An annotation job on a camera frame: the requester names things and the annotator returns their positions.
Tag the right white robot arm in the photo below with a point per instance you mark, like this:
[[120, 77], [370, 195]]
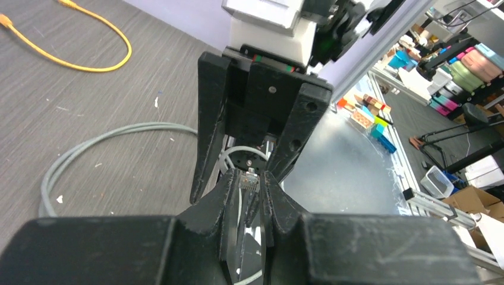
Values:
[[339, 25]]

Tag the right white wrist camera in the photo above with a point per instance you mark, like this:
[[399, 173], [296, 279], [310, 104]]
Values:
[[276, 27]]

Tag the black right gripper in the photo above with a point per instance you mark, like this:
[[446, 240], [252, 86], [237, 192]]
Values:
[[269, 95]]

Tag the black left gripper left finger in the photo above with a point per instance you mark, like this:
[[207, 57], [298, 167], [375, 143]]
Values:
[[190, 248]]

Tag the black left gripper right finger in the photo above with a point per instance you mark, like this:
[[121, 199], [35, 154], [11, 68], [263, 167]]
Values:
[[299, 247]]

